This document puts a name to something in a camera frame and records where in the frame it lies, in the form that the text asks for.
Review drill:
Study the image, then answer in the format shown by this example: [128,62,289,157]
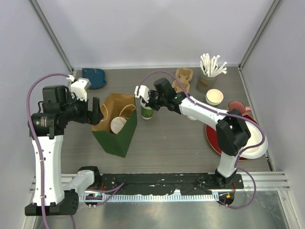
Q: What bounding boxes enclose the stack of green cups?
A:
[205,89,224,106]

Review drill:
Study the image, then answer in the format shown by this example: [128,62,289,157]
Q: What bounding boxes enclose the cardboard cup carrier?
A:
[172,67,193,93]

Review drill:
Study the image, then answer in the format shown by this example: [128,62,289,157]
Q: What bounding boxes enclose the pink speckled mug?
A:
[228,101,252,116]

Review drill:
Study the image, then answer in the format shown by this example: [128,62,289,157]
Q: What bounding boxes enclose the blue ceramic dish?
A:
[81,68,107,89]

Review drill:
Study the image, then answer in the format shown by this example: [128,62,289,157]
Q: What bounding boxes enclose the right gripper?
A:
[142,90,167,111]

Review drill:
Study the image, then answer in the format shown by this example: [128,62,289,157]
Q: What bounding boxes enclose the white wrapped straws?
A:
[200,53,227,78]

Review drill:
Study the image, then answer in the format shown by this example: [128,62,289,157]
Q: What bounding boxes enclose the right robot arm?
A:
[134,78,251,188]

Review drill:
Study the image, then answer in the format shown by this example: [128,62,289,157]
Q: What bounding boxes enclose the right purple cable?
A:
[139,71,266,210]

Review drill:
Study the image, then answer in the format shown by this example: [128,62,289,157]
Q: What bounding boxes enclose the white cup lid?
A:
[140,100,146,108]
[110,116,127,135]

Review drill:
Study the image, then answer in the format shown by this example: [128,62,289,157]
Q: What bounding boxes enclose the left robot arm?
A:
[25,85,103,216]

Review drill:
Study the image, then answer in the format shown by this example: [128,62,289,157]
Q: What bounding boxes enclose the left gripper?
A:
[61,92,103,125]

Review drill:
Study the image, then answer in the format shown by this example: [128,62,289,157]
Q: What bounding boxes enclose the green paper bag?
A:
[91,93,137,157]

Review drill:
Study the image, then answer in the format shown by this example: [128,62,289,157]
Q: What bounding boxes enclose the red round tray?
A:
[205,125,248,161]

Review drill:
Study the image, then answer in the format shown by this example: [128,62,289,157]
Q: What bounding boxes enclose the white plate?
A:
[241,121,268,159]

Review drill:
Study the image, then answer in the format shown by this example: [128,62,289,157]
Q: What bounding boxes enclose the grey straw holder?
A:
[196,71,218,94]

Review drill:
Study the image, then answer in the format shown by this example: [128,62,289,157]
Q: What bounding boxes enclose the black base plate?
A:
[100,173,244,196]

